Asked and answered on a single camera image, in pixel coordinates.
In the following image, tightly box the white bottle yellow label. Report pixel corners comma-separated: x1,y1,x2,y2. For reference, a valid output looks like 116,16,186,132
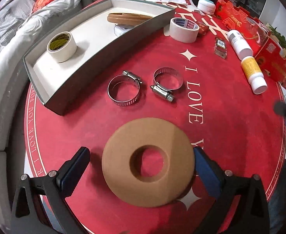
241,56,268,95

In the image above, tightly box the white pill bottle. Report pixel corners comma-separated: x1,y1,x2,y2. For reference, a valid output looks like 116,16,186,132
228,30,253,60

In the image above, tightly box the narrow red lighter box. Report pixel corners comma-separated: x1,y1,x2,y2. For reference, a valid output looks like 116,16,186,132
214,37,227,59

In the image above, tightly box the steel hose clamp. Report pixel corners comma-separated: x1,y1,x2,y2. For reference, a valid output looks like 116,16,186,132
107,70,142,107
150,66,184,103

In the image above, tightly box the red cigarette box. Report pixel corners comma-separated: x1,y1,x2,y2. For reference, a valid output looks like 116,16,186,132
196,21,209,36

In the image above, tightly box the white tape roll blue print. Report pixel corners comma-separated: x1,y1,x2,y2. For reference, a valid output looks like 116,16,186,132
169,18,199,43

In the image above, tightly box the yellow-core tape roll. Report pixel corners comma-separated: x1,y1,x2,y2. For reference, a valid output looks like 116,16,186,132
47,32,78,63

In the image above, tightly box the white power plug adapter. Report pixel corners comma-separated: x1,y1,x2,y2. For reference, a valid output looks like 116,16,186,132
113,24,134,37

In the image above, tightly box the red cardboard box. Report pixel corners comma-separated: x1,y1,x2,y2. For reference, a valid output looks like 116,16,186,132
215,0,286,89

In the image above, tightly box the grey rectangular tray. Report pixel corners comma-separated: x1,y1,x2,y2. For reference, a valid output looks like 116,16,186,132
23,0,175,115

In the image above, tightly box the white cream jar teal lid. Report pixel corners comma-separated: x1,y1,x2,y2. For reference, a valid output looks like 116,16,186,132
197,0,216,15

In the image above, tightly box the grey covered sofa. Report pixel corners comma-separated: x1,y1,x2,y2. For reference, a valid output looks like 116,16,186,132
0,0,92,233

